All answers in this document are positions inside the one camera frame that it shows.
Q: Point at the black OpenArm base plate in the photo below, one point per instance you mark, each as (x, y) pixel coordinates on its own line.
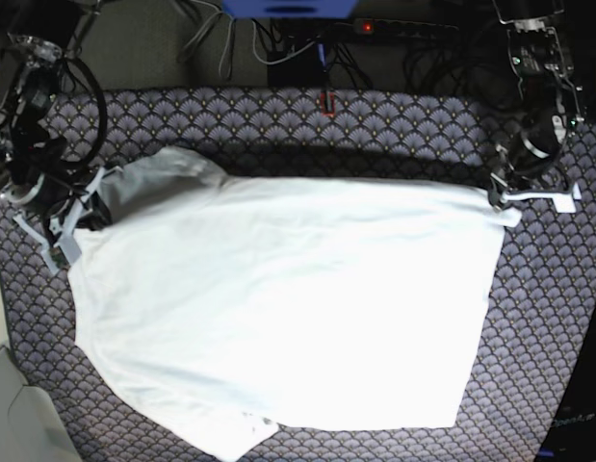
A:
(572, 435)

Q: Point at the blue box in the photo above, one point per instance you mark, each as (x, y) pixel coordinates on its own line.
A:
(289, 8)

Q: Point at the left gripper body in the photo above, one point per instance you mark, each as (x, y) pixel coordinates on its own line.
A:
(505, 180)

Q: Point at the grey plastic bin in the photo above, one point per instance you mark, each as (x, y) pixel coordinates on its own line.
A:
(30, 427)

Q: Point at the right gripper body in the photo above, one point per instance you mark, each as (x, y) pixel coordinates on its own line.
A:
(48, 199)

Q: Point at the white T-shirt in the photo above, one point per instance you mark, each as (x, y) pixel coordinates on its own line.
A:
(222, 307)

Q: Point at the patterned fan-print table cloth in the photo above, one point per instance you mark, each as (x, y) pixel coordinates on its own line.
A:
(542, 300)

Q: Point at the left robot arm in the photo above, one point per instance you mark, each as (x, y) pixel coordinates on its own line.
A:
(538, 82)

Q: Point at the black power strip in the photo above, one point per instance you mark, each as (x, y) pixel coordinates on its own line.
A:
(387, 28)

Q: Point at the black adapter box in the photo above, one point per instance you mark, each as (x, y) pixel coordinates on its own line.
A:
(303, 71)

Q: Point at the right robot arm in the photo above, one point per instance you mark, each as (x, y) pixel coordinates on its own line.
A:
(30, 81)

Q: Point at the red clip on cloth edge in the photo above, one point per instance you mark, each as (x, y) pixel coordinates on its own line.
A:
(327, 101)

